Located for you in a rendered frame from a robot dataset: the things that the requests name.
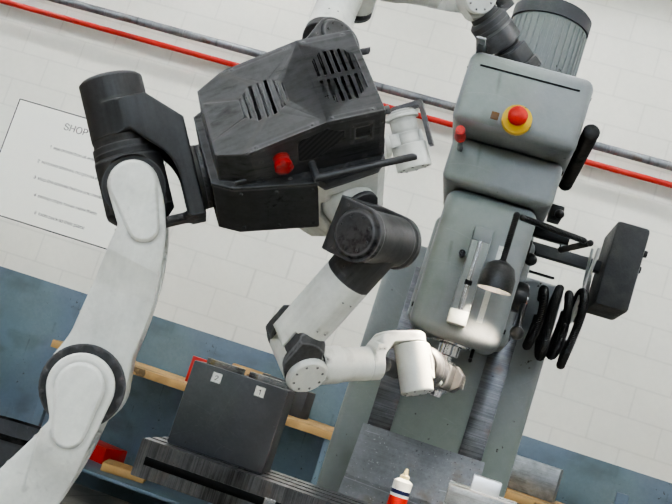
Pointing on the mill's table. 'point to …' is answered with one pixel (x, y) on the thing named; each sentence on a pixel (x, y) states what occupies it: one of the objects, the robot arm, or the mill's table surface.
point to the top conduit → (579, 156)
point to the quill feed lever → (519, 309)
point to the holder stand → (232, 415)
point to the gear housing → (502, 176)
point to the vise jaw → (469, 496)
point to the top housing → (561, 113)
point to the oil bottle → (400, 489)
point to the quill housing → (495, 322)
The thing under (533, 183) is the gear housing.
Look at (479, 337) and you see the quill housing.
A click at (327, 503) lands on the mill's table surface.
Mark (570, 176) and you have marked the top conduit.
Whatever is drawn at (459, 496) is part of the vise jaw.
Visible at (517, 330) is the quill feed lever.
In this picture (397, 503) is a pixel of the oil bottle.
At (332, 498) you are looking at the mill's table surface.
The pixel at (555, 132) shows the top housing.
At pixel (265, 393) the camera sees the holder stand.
